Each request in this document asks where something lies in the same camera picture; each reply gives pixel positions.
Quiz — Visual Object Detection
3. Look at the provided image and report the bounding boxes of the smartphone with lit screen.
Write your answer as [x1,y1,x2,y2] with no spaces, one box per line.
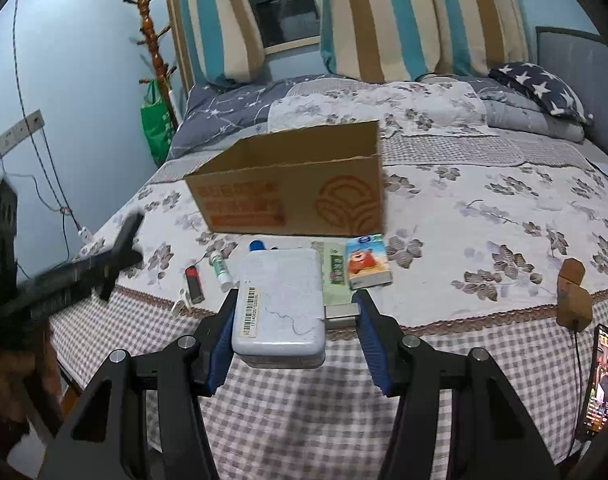
[575,324,608,442]

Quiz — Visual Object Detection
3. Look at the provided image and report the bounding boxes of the navy star pillow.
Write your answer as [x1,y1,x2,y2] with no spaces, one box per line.
[488,62,594,126]

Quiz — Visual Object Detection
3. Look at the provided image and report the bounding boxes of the white wall power strip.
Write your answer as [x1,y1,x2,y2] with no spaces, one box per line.
[0,110,44,160]

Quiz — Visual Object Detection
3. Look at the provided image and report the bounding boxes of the green shopping bag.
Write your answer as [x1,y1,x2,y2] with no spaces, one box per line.
[140,80,176,166]

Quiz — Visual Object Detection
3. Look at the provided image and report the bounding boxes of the right striped pillow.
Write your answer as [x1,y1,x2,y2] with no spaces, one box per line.
[320,0,528,84]

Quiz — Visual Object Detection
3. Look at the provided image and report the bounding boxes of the white power adapter box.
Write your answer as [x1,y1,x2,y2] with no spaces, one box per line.
[231,247,361,370]

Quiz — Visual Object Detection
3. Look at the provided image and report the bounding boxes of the striped pillow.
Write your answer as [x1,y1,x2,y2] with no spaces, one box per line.
[320,0,528,84]
[166,0,265,90]

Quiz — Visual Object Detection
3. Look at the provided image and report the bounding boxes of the white plug on cable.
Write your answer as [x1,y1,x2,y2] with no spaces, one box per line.
[78,226,94,245]

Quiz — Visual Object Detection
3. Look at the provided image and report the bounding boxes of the green tissue packet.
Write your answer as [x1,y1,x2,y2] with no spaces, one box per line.
[310,240,351,307]

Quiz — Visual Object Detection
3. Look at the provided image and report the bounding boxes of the blue cap clear bottle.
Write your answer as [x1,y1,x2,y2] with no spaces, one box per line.
[249,240,278,252]

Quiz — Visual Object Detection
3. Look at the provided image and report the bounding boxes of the grey padded headboard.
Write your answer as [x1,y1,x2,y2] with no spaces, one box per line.
[536,26,608,155]

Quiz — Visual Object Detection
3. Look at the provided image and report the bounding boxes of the brown cardboard box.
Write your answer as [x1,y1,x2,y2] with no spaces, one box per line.
[185,122,384,237]

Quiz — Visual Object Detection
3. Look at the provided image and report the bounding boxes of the white plastic clip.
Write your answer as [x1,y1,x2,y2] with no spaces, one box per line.
[170,288,192,316]

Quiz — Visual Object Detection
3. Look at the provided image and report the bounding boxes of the red black lighter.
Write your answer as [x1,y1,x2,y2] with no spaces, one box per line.
[185,266,204,304]

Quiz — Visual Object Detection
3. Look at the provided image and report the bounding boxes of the left striped pillow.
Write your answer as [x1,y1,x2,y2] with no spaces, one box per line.
[166,0,265,90]

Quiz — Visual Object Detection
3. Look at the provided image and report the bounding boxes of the wooden phone stand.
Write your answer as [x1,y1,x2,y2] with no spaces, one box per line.
[557,258,592,333]

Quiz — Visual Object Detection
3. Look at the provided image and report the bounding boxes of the black charging cable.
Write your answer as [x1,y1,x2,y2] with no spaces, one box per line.
[563,328,585,461]

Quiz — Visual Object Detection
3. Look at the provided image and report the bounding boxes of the floral checked bedspread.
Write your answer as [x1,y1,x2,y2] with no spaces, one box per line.
[52,78,608,460]

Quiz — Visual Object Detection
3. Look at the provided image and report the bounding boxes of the white green tube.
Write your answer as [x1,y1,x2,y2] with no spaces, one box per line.
[208,252,234,292]

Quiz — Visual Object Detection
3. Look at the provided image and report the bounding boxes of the blue orange cartoon carton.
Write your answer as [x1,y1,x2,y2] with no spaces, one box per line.
[345,234,393,290]

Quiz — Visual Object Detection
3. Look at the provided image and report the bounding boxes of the wooden coat rack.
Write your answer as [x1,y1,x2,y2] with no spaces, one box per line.
[122,0,179,129]

